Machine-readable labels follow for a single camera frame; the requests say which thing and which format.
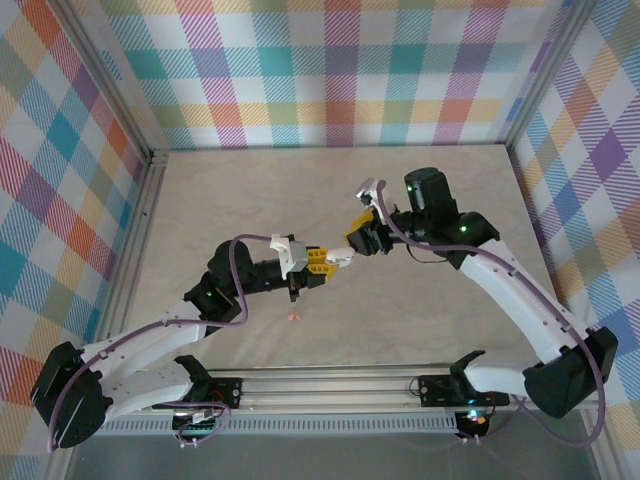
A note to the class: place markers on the green circuit board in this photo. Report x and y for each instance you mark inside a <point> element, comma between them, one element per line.
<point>200,425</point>

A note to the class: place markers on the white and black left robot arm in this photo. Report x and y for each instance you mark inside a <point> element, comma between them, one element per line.
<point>145,335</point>

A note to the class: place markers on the small pink earbud piece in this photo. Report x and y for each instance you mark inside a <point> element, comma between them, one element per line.
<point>294,315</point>

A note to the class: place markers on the white earbud charging case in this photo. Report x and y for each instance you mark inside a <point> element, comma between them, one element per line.
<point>342,255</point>

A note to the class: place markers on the grey metal shelf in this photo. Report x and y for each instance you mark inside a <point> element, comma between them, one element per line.
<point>325,460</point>

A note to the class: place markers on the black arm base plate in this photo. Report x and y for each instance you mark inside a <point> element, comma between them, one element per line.
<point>227,392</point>
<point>435,390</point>

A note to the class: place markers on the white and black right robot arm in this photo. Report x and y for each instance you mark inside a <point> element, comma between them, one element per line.
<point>520,305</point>

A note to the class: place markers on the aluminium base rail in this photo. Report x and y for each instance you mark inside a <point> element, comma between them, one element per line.
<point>325,387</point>

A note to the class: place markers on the aluminium frame post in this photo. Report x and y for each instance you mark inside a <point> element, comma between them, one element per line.
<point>550,70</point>
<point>110,85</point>

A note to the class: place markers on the aluminium frame side rail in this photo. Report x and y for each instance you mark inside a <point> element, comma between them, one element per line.
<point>605,460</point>
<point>135,240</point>

